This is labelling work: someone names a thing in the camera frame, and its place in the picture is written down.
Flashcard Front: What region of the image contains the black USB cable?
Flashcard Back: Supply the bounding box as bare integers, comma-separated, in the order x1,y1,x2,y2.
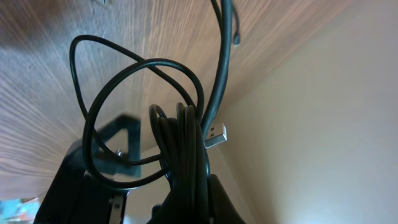
69,0,242,224

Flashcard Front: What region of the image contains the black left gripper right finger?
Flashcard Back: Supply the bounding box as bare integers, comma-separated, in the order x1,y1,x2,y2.
208,174,246,224

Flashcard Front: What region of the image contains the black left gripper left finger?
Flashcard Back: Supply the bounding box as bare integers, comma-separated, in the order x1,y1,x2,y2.
147,188,186,224

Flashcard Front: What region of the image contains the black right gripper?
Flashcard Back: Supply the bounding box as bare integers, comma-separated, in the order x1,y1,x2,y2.
34,114,141,224

